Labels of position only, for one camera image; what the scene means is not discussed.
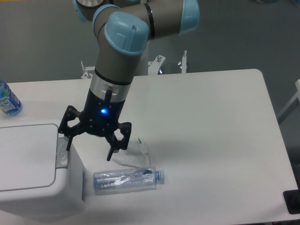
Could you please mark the white metal base bracket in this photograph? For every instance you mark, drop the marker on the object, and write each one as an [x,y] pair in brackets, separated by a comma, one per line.
[153,68]

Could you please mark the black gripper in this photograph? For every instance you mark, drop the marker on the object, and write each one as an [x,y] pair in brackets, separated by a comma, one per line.
[100,118]

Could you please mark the clear empty plastic bottle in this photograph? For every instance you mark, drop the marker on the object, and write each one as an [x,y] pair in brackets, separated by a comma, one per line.
[127,180]

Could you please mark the white frame at right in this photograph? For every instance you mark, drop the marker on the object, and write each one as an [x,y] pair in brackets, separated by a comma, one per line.
[291,105]

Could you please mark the black object at edge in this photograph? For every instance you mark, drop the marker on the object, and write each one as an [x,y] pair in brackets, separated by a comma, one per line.
[292,200]

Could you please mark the crumpled white plastic wrapper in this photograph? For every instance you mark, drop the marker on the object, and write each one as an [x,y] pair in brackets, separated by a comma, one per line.
[136,155]

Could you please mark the white clamp with wingnut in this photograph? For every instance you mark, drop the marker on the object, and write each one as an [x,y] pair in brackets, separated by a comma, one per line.
[183,64]

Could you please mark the blue labelled drink bottle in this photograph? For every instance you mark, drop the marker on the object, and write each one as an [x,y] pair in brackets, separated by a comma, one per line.
[9,102]

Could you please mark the white plastic trash can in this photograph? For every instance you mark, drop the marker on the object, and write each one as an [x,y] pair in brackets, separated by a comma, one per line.
[41,177]

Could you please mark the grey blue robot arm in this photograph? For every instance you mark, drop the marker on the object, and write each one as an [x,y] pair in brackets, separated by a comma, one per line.
[122,29]

